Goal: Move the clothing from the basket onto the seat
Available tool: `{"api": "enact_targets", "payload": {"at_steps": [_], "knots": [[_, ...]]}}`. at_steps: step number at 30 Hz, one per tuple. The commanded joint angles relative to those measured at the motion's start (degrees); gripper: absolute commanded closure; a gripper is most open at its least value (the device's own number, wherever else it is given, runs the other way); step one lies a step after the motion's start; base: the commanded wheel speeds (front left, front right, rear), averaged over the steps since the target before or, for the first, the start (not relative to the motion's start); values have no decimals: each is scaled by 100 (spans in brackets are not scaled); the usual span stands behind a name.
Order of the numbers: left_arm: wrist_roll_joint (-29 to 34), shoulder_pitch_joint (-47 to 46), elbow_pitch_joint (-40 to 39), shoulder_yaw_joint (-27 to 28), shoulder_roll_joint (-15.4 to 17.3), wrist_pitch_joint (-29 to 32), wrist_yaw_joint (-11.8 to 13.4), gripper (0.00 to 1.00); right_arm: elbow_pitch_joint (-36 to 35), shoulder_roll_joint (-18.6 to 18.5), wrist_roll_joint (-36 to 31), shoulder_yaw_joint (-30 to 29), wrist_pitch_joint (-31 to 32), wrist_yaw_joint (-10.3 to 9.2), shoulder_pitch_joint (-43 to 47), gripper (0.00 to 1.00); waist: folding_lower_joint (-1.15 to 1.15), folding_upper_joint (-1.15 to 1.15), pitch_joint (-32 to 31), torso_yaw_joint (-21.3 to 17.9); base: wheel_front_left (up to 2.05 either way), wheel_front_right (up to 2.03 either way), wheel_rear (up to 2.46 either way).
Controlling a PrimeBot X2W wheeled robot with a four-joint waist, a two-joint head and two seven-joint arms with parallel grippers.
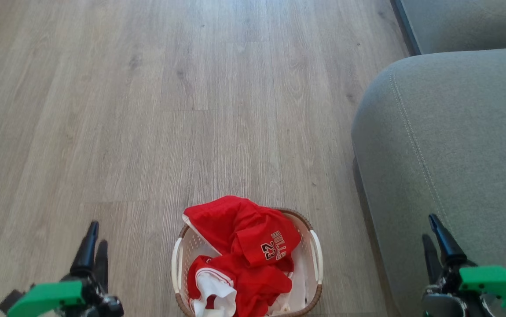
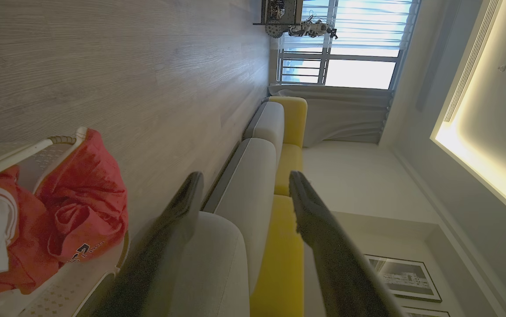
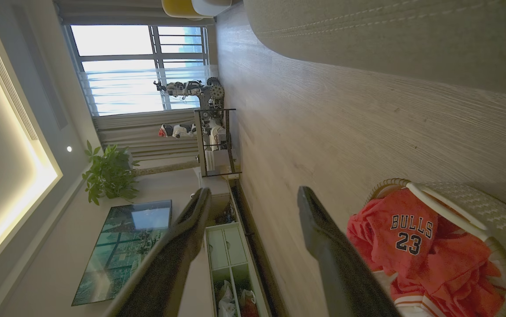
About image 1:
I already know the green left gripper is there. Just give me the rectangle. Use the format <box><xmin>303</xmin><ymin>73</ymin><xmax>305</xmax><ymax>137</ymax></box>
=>
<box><xmin>0</xmin><ymin>221</ymin><xmax>125</xmax><ymax>317</ymax></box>

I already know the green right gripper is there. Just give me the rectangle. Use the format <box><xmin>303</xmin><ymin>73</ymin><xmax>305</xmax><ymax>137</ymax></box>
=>
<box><xmin>421</xmin><ymin>214</ymin><xmax>506</xmax><ymax>317</ymax></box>

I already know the red jersey white trim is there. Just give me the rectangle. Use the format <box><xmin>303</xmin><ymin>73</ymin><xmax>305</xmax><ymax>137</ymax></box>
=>
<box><xmin>187</xmin><ymin>254</ymin><xmax>295</xmax><ymax>317</ymax></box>

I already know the grey fabric sofa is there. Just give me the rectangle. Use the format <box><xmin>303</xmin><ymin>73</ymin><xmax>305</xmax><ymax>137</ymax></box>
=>
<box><xmin>351</xmin><ymin>46</ymin><xmax>506</xmax><ymax>317</ymax></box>

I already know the grey fabric sofa section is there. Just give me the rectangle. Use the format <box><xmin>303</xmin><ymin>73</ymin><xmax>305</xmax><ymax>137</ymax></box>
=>
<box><xmin>392</xmin><ymin>0</ymin><xmax>506</xmax><ymax>55</ymax></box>

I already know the white laundry basket brown rim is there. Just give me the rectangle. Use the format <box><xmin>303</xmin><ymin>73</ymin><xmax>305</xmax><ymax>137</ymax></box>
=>
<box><xmin>171</xmin><ymin>208</ymin><xmax>324</xmax><ymax>317</ymax></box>

